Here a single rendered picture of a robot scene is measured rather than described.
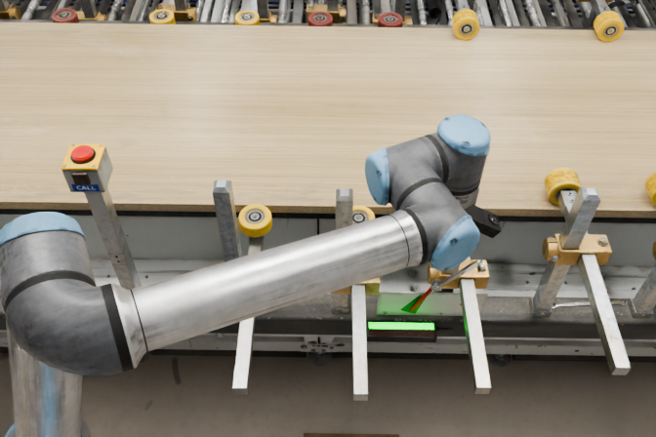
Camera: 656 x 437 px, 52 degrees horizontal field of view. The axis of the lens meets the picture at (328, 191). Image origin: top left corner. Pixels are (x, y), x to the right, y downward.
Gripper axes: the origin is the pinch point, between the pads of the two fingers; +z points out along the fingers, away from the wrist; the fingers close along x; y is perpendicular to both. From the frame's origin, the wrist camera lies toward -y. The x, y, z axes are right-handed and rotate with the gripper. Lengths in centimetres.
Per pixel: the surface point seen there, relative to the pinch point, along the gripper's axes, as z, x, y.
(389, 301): 24.9, -5.5, 10.2
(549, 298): 23.6, -6.1, -28.4
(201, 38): 11, -94, 66
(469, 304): 14.8, 1.6, -6.6
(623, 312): 31, -7, -49
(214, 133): 11, -50, 56
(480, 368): 14.8, 17.1, -7.0
